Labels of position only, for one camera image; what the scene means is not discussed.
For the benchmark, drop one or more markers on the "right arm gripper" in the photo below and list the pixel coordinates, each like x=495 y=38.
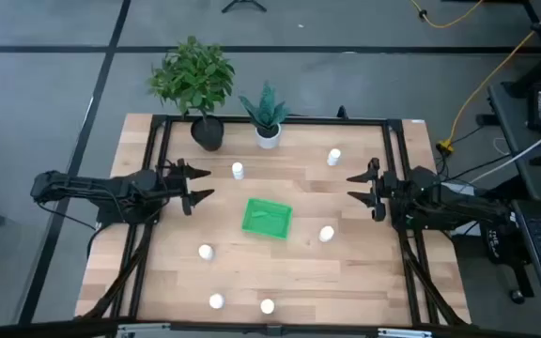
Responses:
x=385 y=192

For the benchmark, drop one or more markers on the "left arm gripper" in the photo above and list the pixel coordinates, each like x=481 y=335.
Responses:
x=183 y=185

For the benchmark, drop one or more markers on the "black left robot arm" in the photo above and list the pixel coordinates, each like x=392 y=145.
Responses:
x=87 y=187

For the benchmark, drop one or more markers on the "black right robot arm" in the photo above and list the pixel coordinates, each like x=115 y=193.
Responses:
x=449 y=202

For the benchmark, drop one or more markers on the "green plastic basket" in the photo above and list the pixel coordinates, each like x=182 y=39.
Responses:
x=267 y=219

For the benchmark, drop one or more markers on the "spiky succulent in white pot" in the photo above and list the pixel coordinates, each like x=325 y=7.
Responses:
x=267 y=117

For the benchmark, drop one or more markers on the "leafy plant in black pot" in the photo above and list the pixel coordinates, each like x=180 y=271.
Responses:
x=194 y=77

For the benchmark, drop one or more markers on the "black bag with white print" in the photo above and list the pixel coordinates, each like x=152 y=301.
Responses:
x=496 y=241

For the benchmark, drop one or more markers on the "black side desk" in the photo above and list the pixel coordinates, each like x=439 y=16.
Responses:
x=514 y=127

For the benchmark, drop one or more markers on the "black aluminium table frame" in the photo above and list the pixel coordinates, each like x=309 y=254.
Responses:
x=308 y=120

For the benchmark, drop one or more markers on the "silver camera mount bar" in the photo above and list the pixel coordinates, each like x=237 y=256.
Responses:
x=143 y=331

